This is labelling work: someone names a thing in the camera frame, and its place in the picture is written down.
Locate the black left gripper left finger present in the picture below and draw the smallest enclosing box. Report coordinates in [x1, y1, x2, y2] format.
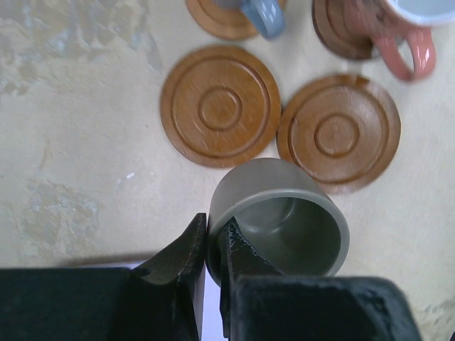
[1, 213, 207, 340]

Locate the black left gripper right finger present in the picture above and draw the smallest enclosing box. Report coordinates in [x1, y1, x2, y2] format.
[218, 220, 422, 340]

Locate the olive green cup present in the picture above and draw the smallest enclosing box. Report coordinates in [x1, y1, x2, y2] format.
[206, 158, 350, 283]

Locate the large brown grooved coaster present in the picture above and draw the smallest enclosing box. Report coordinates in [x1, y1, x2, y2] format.
[277, 74, 401, 194]

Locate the large brown ringed coaster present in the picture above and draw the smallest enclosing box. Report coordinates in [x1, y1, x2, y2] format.
[160, 45, 282, 168]

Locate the light wood coaster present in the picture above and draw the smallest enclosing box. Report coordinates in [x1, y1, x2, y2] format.
[186, 0, 287, 40]

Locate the teal blue cup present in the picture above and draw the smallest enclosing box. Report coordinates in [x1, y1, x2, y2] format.
[214, 0, 285, 39]

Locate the dark walnut coaster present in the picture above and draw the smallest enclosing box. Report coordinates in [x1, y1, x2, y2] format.
[312, 0, 380, 60]

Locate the red handled white cup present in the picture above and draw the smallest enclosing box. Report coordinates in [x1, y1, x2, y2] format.
[344, 0, 454, 82]

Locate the lavender plastic tray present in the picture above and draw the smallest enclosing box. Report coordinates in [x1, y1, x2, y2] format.
[122, 256, 224, 340]

